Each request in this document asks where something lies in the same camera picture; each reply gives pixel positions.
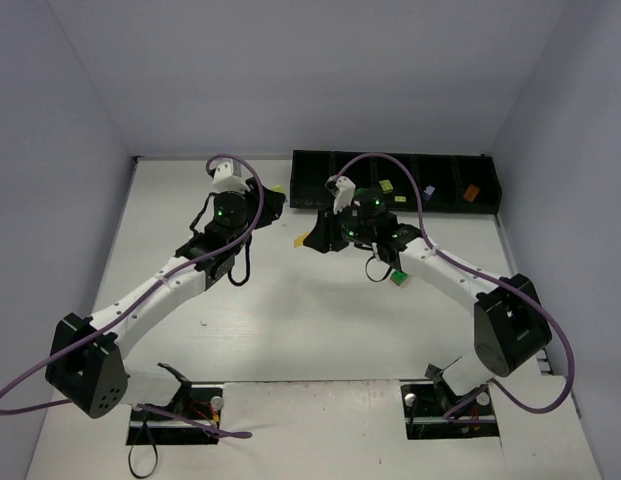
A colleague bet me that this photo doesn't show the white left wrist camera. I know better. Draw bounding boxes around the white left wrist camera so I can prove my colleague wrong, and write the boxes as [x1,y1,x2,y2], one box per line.
[209,158,248,193]

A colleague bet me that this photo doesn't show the purple cable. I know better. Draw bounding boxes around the purple cable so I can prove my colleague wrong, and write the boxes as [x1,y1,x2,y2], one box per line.
[0,153,266,441]
[334,152,575,424]

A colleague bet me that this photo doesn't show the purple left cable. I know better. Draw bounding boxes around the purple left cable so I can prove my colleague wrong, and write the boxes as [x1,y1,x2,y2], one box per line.
[0,153,266,441]

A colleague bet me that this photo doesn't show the black compartment tray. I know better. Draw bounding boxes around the black compartment tray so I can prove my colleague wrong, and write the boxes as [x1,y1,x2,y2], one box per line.
[290,150,502,215]

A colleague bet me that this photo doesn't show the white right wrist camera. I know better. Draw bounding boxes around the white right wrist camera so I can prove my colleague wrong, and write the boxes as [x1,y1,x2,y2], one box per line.
[325,175,355,214]

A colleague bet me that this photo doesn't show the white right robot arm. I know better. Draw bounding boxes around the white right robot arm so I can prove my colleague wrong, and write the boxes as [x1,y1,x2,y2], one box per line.
[303,177,552,398]

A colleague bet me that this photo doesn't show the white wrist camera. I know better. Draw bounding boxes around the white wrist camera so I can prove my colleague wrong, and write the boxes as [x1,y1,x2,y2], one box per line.
[209,158,248,193]
[325,175,355,214]

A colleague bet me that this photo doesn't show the right base mount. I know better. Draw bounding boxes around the right base mount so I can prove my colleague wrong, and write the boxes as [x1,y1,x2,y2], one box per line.
[400,381,500,440]

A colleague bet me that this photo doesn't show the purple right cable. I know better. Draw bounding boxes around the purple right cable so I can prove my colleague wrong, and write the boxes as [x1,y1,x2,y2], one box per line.
[334,152,575,424]

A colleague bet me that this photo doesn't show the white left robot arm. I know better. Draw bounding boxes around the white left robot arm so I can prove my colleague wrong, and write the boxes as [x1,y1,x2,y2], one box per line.
[45,178,286,419]

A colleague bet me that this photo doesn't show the yellow curved lego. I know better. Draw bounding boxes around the yellow curved lego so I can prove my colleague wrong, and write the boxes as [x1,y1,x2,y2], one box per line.
[294,235,306,248]

